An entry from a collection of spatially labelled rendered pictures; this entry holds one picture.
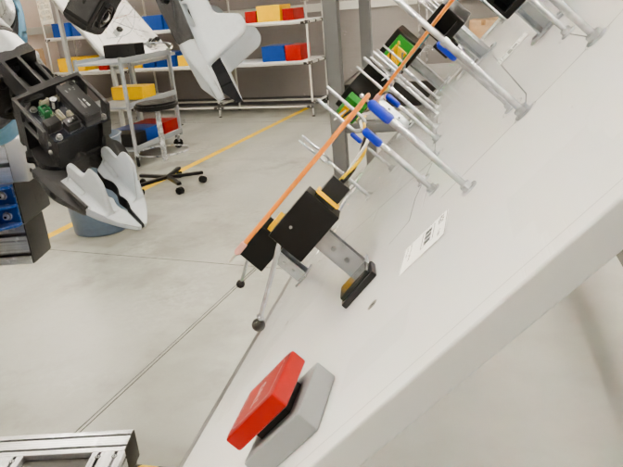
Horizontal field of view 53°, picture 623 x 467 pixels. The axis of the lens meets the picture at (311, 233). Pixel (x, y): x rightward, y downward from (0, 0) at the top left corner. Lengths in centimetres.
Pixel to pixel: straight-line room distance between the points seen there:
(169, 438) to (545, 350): 149
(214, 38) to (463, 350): 36
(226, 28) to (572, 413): 64
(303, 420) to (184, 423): 193
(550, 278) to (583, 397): 66
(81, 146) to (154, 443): 167
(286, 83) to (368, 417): 859
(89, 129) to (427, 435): 54
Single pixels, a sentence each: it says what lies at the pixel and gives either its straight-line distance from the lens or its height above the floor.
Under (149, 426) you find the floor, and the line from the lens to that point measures 233.
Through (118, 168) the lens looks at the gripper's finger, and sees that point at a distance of 65.
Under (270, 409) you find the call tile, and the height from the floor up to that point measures 110.
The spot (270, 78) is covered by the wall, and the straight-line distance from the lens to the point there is 896.
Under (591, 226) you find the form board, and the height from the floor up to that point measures 123.
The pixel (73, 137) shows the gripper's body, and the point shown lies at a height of 122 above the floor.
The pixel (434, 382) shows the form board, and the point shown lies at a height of 115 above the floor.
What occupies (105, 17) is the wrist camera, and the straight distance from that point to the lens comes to 63.
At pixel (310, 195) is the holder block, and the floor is 116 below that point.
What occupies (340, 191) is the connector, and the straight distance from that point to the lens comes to 58.
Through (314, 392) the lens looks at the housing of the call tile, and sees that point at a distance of 40.
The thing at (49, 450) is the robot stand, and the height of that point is 23.
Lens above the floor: 133
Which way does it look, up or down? 20 degrees down
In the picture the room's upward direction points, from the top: 5 degrees counter-clockwise
